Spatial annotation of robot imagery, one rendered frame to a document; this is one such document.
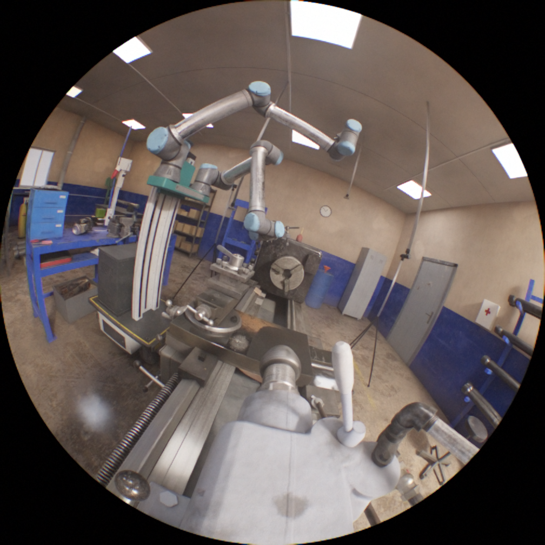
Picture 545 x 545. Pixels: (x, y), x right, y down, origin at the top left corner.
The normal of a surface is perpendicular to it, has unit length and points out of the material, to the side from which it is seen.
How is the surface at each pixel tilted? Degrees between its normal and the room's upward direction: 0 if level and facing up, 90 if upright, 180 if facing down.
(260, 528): 0
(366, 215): 90
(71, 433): 0
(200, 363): 0
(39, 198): 90
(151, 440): 36
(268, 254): 90
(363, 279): 90
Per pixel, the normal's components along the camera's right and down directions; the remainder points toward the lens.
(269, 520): 0.33, -0.92
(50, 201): 0.94, 0.34
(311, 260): -0.09, 0.19
